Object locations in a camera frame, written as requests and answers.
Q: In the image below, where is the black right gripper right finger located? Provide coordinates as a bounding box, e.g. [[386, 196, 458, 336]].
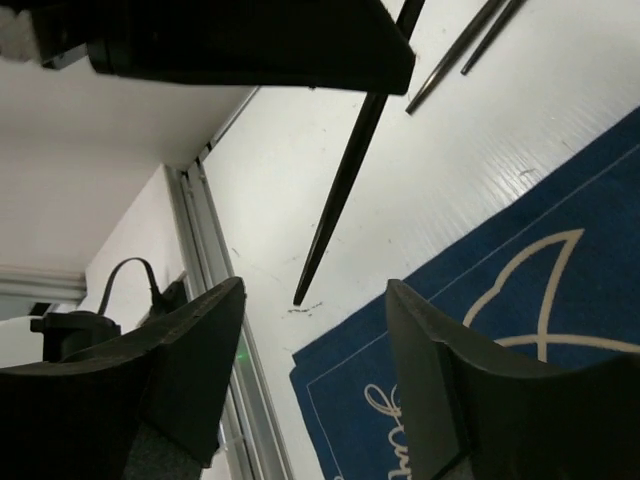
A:
[[385, 280, 639, 479]]

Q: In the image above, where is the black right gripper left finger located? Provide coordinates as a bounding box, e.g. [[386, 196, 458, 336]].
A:
[[1, 299, 228, 479]]

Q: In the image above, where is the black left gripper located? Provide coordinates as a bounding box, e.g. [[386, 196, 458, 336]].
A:
[[29, 1, 415, 94]]

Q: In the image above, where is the black fork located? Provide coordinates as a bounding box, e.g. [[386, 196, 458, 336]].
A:
[[292, 0, 426, 306]]

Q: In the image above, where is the navy fish placemat cloth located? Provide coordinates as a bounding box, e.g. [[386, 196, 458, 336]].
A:
[[290, 113, 639, 479]]

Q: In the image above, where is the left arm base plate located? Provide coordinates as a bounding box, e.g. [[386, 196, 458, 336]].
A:
[[30, 257, 188, 362]]

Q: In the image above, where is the aluminium rail frame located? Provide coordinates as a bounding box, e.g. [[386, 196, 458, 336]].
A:
[[165, 88, 293, 479]]

